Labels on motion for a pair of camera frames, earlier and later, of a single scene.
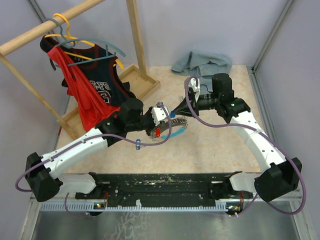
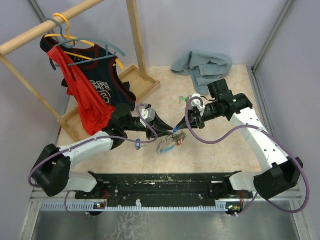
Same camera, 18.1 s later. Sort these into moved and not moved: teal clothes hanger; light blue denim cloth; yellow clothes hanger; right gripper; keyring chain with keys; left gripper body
Moved: keyring chain with keys; right gripper
Not moved: teal clothes hanger; light blue denim cloth; yellow clothes hanger; left gripper body
